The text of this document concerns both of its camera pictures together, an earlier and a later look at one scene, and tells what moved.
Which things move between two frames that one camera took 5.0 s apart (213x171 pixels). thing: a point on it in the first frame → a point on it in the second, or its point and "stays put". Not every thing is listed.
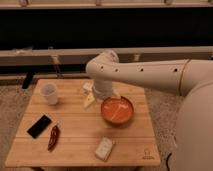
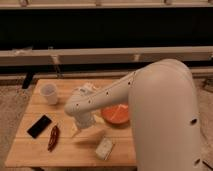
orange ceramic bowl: x=117 y=110 stays put
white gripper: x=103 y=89 → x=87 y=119
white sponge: x=104 y=147 stays put
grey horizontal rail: x=82 y=56 stays put
